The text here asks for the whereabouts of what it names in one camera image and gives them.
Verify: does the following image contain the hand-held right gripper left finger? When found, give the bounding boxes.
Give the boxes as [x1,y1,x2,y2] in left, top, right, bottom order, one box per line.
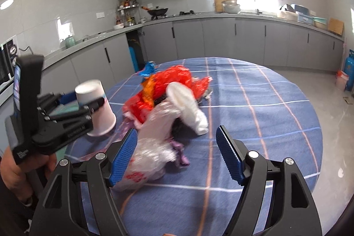
[29,128,139,236]

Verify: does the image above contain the blue gas cylinder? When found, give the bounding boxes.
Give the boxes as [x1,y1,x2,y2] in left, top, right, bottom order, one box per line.
[344,49,354,93]

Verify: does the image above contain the gas stove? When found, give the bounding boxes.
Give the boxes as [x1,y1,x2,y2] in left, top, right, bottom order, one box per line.
[169,11,197,17]

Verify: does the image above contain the metal spice rack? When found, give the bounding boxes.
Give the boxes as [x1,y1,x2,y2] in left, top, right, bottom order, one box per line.
[116,0,140,28]

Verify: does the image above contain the clear plastic bag red print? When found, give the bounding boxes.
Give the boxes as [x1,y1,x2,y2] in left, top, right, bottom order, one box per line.
[115,102,183,192]

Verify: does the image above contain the blue snack wrapper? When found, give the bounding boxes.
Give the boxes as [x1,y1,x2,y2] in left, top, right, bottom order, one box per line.
[138,60,159,77]

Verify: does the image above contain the orange snack wrapper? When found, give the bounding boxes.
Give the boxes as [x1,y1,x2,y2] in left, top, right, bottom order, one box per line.
[141,74,159,104]

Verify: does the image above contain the blue cylinder under counter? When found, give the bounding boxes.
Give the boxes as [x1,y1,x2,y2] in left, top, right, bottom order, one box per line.
[128,46,139,72]

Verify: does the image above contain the blue storage box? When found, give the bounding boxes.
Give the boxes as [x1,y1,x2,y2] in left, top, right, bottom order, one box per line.
[297,13,314,25]

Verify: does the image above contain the wooden cutting board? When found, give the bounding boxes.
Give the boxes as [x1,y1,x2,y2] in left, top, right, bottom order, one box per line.
[214,0,237,13]

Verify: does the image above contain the blue plaid tablecloth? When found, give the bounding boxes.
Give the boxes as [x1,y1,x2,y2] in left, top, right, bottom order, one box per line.
[65,57,323,236]

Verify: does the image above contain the person's left forearm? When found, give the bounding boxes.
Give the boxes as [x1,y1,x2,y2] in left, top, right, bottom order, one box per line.
[0,178,38,235]

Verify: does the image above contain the person's left hand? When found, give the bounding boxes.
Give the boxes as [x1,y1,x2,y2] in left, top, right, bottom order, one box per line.
[0,146,58,207]

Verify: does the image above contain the grey base cabinets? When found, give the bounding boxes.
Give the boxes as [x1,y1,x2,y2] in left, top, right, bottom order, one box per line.
[0,16,346,120]

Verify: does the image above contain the speckled grey countertop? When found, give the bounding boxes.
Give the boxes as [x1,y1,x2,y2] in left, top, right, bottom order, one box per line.
[41,11,345,68]

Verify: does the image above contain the black wok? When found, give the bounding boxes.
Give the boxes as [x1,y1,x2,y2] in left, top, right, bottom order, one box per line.
[141,5,169,19]

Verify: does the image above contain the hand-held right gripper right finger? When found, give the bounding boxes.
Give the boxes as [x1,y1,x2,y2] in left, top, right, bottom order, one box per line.
[215,125,323,236]

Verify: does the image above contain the white bowl on counter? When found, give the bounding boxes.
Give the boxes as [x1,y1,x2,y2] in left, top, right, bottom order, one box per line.
[221,0,242,14]

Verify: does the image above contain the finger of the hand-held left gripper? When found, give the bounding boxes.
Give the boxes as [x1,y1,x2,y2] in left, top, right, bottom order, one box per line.
[37,91,79,115]
[48,98,105,123]

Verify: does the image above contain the white plastic basin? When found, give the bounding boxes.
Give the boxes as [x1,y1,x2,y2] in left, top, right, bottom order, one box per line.
[277,4,300,21]

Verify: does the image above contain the green plastic basin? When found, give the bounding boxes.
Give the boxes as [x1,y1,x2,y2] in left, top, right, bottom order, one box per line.
[312,17,328,29]

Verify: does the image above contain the purple snack wrapper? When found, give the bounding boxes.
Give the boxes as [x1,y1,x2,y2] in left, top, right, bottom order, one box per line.
[170,140,191,167]

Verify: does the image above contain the white plastic bucket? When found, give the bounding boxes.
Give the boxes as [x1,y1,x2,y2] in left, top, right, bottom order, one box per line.
[335,70,349,88]

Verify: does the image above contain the square wooden board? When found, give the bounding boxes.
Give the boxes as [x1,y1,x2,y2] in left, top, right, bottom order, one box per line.
[328,17,345,36]

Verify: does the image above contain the black microwave oven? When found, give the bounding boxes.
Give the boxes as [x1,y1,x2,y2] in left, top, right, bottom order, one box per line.
[0,40,18,93]

